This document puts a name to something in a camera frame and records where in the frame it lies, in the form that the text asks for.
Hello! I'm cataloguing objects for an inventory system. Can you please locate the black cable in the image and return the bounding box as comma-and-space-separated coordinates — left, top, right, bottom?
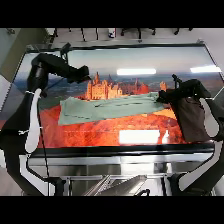
35, 94, 52, 184
134, 187, 151, 197

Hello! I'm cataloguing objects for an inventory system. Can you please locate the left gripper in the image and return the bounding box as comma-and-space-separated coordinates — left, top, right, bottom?
66, 65, 92, 85

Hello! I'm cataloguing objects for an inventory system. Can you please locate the silver frame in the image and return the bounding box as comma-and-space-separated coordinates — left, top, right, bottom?
19, 151, 224, 197

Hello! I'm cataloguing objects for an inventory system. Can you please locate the brown garment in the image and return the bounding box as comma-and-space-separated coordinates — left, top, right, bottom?
173, 95, 218, 144

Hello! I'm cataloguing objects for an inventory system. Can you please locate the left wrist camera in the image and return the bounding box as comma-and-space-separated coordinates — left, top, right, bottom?
59, 42, 73, 65

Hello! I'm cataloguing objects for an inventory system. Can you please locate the pale green T-shirt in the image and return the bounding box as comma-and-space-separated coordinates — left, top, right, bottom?
57, 92, 172, 127

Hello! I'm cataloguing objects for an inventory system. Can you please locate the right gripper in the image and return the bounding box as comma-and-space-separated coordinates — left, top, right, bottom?
156, 87, 178, 105

